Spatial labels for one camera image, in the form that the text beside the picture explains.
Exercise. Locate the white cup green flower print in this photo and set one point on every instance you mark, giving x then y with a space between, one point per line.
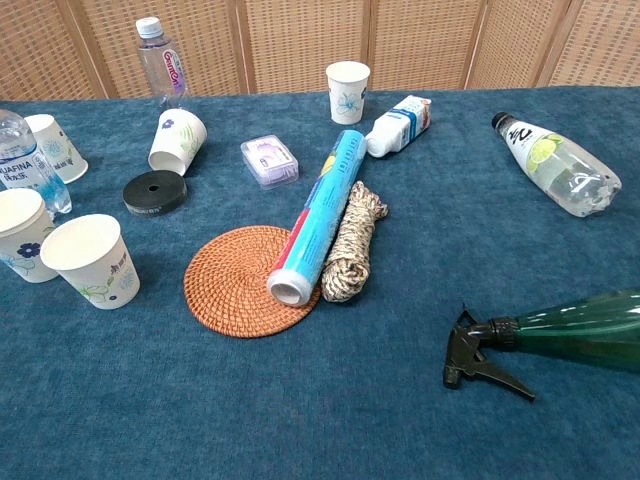
85 260

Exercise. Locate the round woven rattan coaster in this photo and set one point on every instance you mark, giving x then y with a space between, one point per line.
230 285

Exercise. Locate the white cup pale blue flower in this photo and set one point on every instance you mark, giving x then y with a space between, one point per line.
347 95

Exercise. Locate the white cup purple flower leaves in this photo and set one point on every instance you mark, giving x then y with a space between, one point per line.
177 137

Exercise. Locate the white cup light blue print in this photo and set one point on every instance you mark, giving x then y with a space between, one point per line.
62 150

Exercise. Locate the white cup dark blue flower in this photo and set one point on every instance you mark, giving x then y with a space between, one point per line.
20 240

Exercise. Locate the blue cling film roll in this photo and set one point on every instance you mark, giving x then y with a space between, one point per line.
320 210

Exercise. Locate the white blue milk carton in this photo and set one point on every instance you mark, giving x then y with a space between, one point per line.
397 130

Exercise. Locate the black tape roll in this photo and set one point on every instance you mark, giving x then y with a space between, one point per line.
155 192

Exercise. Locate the blue tablecloth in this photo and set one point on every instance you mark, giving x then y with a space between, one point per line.
350 410

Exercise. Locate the wooden rattan folding screen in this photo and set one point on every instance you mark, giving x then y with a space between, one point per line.
300 40

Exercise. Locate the clear water bottle pink label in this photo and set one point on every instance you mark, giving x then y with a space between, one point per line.
160 65

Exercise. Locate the clear lime soda bottle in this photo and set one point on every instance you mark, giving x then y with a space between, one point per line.
555 162

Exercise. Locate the green spray bottle black trigger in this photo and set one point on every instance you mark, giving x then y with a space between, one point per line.
575 327

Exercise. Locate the clear Aquafina water bottle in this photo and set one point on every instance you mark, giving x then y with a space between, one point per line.
20 160

